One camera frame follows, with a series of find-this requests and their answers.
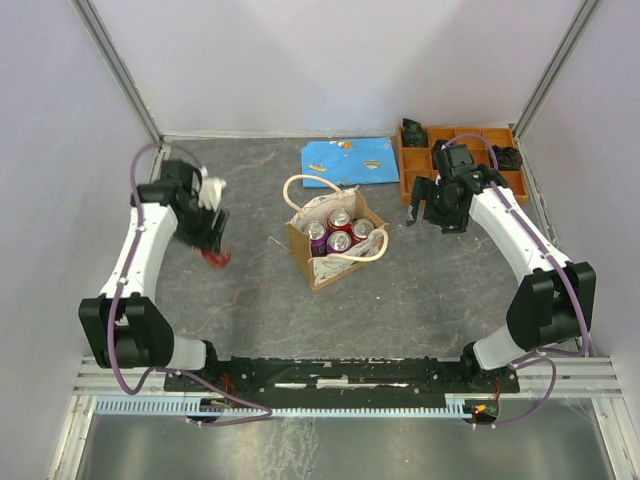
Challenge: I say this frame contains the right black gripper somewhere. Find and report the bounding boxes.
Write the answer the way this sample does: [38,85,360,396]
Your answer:
[405,176,468,236]

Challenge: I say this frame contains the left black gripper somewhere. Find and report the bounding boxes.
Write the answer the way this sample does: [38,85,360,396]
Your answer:
[171,197,230,254]

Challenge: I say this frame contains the red cola can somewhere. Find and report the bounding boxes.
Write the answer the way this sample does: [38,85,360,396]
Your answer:
[327,208,352,233]
[200,250,231,269]
[350,218,375,245]

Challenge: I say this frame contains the purple soda can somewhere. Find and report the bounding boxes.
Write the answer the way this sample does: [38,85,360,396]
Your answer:
[326,231,352,254]
[304,221,328,257]

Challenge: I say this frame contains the burlap canvas bag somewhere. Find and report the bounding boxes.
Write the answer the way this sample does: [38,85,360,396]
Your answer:
[282,174,389,291]

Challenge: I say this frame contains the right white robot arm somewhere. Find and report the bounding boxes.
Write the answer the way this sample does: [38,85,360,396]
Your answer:
[406,137,596,391]

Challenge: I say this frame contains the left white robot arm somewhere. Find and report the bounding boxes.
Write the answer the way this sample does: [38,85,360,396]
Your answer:
[78,159,230,390]

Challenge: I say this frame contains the orange wooden compartment tray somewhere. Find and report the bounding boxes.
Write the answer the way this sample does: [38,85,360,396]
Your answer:
[395,126,529,205]

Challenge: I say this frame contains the dark rolled item top-left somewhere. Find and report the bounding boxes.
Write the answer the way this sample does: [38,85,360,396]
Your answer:
[401,118,429,148]

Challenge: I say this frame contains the blue patterned cloth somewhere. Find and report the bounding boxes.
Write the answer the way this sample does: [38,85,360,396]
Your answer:
[300,137,399,187]

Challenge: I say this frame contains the dark rolled item right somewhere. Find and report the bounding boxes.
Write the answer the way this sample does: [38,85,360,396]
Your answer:
[492,145,523,171]

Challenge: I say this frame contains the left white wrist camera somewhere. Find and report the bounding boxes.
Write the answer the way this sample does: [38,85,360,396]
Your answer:
[198,177,227,211]

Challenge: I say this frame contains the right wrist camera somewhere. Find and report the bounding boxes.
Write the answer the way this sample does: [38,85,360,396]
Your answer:
[434,144,476,180]

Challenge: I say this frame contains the light blue cable duct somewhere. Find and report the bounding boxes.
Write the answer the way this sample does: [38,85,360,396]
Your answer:
[93,391,475,417]

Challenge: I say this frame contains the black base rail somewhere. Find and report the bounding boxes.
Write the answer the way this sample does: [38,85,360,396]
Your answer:
[164,355,521,407]

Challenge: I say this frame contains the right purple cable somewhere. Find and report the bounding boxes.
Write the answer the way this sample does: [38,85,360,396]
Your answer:
[439,132,594,427]

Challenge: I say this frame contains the aluminium frame rail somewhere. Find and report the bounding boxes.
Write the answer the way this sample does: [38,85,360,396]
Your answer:
[511,357,622,399]

